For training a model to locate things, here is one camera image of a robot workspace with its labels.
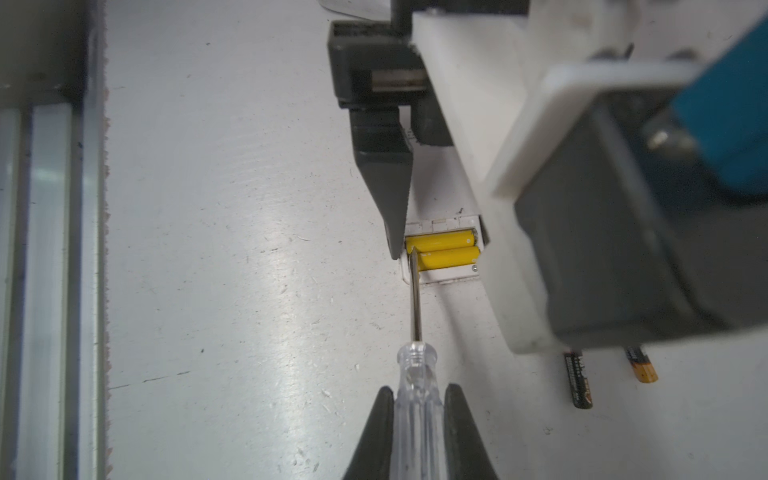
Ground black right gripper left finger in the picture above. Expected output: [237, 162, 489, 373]
[343, 386, 395, 480]

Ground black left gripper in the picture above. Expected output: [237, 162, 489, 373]
[327, 0, 530, 260]

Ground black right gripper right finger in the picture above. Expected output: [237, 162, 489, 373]
[443, 383, 499, 480]

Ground clear handle screwdriver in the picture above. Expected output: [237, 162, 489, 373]
[390, 249, 447, 479]

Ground white remote green buttons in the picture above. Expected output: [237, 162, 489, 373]
[400, 107, 487, 250]

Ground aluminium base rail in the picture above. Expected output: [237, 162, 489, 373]
[1, 1, 108, 479]

